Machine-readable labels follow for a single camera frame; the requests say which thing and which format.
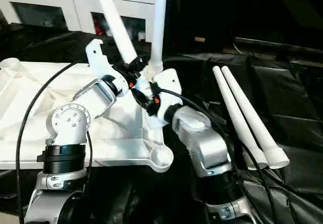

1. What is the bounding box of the white plastic table leg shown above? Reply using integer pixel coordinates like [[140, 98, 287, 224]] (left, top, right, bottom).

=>
[[212, 66, 268, 171], [90, 0, 141, 67], [148, 0, 170, 77], [220, 66, 291, 170]]

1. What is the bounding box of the white plastic table top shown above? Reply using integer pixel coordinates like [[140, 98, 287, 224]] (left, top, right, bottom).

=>
[[0, 57, 175, 174]]

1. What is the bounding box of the white cabinet with glass doors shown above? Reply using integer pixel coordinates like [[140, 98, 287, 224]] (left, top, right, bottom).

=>
[[0, 0, 157, 42]]

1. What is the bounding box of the black plastic mat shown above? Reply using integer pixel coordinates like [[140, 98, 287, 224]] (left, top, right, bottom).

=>
[[0, 25, 323, 224]]

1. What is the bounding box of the black bar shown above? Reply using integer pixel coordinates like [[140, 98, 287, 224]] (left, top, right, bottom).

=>
[[233, 36, 323, 58]]

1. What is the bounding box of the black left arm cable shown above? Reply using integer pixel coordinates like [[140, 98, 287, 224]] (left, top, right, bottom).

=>
[[15, 60, 92, 224]]

